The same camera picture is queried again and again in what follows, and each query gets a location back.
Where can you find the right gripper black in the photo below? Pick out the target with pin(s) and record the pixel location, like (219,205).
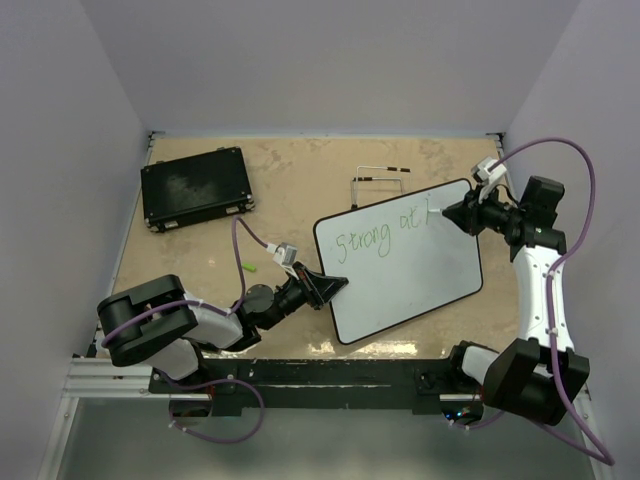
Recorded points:
(467,213)

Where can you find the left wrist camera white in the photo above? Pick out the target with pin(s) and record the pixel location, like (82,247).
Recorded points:
(284,255)

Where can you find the aluminium front rail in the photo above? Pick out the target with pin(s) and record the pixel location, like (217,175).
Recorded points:
(97,378)

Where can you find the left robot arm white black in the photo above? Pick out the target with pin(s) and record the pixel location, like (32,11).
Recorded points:
(162,325)

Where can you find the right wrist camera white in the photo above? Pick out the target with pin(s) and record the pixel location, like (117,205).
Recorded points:
(488,173)

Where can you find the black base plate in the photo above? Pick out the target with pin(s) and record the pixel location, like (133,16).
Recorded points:
(422,387)

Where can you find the black flat case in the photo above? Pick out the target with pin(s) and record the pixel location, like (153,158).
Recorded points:
(195,189)

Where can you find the white whiteboard with dark frame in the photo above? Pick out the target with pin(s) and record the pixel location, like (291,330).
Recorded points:
(401,263)

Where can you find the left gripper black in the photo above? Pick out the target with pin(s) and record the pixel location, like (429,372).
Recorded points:
(317,289)

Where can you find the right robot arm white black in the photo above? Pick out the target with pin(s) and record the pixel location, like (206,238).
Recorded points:
(540,368)

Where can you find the wire whiteboard stand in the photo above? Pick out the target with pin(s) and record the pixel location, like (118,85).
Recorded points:
(402,178)

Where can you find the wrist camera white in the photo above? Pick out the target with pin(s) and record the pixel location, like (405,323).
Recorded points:
(284,255)
(488,173)

